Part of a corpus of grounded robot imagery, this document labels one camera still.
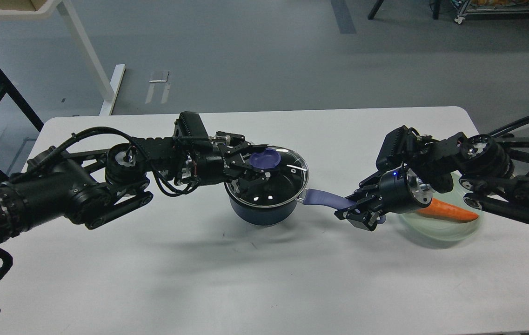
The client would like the white desk frame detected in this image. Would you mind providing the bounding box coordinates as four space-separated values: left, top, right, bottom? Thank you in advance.
0 0 127 116

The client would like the metal wheeled cart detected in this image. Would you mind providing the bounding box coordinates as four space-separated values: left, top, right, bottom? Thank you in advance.
453 0 529 25

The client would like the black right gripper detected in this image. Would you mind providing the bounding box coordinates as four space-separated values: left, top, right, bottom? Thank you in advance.
334 169 433 232

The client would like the clear glass plate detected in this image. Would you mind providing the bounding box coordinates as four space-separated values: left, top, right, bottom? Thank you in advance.
400 172 483 242

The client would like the blue saucepan with handle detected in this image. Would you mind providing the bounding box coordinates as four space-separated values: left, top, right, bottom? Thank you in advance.
225 179 387 227

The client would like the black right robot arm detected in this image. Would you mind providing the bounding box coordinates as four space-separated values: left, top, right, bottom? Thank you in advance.
335 116 529 231

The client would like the orange toy carrot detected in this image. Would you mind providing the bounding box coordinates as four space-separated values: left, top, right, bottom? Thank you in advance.
416 199 479 223

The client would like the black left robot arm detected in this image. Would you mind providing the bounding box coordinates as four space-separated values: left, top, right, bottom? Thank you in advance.
0 112 280 280

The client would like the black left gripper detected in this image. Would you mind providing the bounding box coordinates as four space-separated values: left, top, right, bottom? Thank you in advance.
194 132 270 196

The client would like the glass lid with blue knob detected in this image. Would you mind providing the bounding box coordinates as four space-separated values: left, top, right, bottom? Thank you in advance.
241 146 309 188

